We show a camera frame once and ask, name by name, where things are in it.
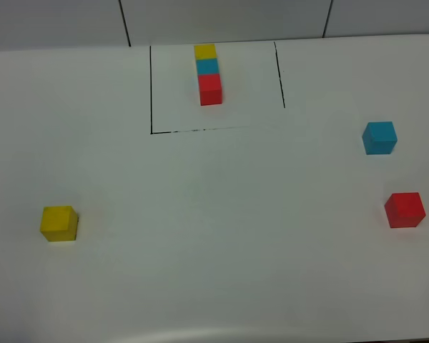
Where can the red template block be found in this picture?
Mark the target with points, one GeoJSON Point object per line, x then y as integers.
{"type": "Point", "coordinates": [210, 89]}

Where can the blue template block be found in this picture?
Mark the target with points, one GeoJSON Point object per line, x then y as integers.
{"type": "Point", "coordinates": [207, 66]}

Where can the yellow template block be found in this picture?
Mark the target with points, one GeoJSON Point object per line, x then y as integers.
{"type": "Point", "coordinates": [205, 51]}

